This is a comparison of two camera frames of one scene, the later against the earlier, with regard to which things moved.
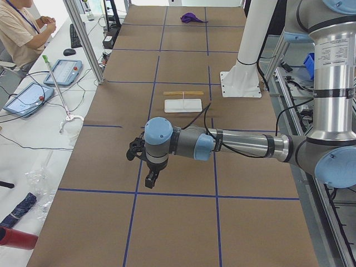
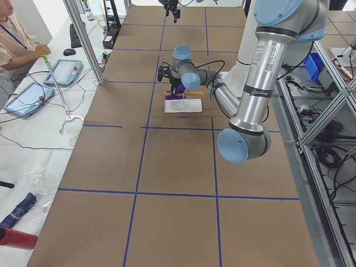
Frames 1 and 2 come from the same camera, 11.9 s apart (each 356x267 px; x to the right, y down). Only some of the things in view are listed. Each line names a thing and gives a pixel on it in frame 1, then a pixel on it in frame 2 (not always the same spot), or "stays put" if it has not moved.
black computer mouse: (69, 52) stays put
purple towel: (189, 17) → (181, 89)
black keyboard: (74, 39) stays put
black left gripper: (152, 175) → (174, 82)
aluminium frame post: (86, 39) stays put
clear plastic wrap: (44, 191) stays put
